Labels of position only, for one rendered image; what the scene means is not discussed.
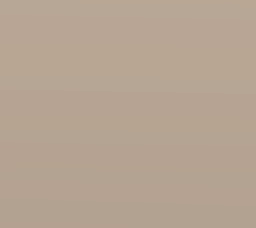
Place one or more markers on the beige cabinet panel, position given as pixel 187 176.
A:
pixel 128 100

